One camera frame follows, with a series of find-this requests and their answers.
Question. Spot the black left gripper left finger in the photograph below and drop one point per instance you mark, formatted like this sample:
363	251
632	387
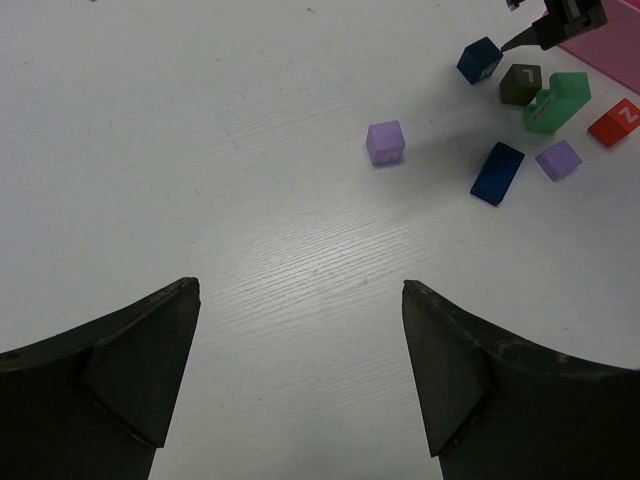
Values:
96	402

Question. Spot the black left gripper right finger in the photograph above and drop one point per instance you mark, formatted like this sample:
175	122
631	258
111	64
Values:
498	406

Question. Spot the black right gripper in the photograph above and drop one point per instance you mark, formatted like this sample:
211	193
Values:
564	20

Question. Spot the brown window wood block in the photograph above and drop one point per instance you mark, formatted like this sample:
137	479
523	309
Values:
520	84

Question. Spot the small dark blue wood cube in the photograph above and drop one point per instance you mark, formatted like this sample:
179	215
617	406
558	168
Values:
479	60

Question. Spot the green hospital wood block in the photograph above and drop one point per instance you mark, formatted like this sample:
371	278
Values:
567	93

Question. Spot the pink plastic box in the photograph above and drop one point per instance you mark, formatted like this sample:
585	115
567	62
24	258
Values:
612	49

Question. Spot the red orange wood cube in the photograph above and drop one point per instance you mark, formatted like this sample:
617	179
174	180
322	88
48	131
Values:
616	124

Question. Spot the small lilac wood block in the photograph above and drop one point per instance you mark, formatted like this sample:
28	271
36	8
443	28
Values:
558	161

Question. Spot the dark blue wood block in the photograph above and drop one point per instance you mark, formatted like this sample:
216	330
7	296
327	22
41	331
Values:
497	174

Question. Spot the large lilac wood block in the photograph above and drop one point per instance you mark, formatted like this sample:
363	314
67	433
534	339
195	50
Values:
385	143

